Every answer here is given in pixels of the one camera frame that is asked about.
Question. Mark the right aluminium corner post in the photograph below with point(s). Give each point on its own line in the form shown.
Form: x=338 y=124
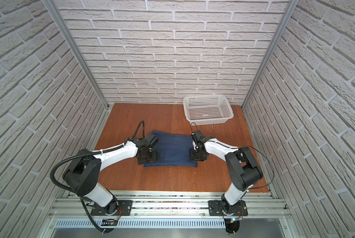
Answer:
x=281 y=27

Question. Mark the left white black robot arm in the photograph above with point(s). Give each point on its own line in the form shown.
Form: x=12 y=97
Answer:
x=83 y=172

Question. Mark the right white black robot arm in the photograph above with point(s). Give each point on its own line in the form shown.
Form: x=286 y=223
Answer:
x=243 y=168

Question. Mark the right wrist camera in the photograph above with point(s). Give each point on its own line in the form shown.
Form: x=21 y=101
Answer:
x=197 y=136

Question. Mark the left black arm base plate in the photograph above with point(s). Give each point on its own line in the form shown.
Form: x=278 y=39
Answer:
x=118 y=207

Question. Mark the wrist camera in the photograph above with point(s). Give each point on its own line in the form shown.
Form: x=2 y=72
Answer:
x=197 y=136
x=150 y=141

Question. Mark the aluminium corner post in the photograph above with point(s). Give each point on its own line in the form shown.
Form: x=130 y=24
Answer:
x=281 y=27
x=67 y=35

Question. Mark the left aluminium corner post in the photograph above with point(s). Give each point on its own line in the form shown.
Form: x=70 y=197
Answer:
x=67 y=35

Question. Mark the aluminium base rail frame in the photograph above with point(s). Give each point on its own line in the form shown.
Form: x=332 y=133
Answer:
x=155 y=209

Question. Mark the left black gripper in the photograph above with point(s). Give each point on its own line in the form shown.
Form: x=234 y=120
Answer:
x=157 y=157

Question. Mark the dark blue denim trousers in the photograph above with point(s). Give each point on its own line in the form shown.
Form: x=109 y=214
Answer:
x=173 y=150

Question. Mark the white plastic laundry basket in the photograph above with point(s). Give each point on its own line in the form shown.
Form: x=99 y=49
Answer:
x=207 y=109

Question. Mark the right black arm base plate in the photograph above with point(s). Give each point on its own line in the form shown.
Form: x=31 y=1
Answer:
x=221 y=208

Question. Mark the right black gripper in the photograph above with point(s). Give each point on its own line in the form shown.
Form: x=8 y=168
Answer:
x=193 y=156

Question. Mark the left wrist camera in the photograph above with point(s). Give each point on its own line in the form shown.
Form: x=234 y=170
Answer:
x=150 y=141

